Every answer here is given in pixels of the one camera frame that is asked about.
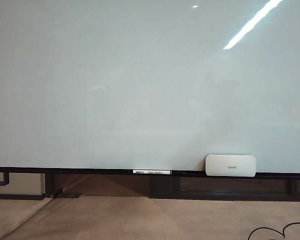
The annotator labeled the dark low cabinet frame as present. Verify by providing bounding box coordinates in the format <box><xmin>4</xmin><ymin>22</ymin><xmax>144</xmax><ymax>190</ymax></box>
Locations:
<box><xmin>148</xmin><ymin>175</ymin><xmax>300</xmax><ymax>202</ymax></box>

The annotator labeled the white rounded board eraser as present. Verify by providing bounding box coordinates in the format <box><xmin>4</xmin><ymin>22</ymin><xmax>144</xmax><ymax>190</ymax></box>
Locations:
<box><xmin>205</xmin><ymin>154</ymin><xmax>257</xmax><ymax>178</ymax></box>

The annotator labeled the white glass whiteboard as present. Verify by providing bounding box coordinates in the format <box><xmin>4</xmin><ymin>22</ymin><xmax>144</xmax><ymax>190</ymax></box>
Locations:
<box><xmin>0</xmin><ymin>0</ymin><xmax>300</xmax><ymax>174</ymax></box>

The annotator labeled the black baseboard strip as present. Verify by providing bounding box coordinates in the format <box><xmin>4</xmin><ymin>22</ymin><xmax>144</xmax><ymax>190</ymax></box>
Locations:
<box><xmin>0</xmin><ymin>193</ymin><xmax>46</xmax><ymax>201</ymax></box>

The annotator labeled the white labelled marker pen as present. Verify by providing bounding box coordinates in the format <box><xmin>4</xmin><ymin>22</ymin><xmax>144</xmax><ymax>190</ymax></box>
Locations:
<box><xmin>132</xmin><ymin>169</ymin><xmax>173</xmax><ymax>175</ymax></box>

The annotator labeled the metal floor strip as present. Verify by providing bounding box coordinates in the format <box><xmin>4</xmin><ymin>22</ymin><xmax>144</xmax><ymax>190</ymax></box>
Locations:
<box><xmin>0</xmin><ymin>197</ymin><xmax>54</xmax><ymax>239</ymax></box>

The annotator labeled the black whiteboard ledge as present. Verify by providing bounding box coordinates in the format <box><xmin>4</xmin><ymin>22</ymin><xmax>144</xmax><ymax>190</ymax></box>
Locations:
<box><xmin>0</xmin><ymin>165</ymin><xmax>300</xmax><ymax>180</ymax></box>

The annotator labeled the black floor plate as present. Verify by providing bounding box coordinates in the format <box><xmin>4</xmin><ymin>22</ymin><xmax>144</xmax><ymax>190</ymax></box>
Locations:
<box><xmin>51</xmin><ymin>191</ymin><xmax>83</xmax><ymax>199</ymax></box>

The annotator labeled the black floor cable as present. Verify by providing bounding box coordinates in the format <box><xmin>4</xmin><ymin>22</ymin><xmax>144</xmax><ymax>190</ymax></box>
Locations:
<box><xmin>247</xmin><ymin>218</ymin><xmax>300</xmax><ymax>240</ymax></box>

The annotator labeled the black wall bracket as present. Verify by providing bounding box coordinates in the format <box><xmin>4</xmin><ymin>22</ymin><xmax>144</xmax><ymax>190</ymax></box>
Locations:
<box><xmin>0</xmin><ymin>170</ymin><xmax>10</xmax><ymax>186</ymax></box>

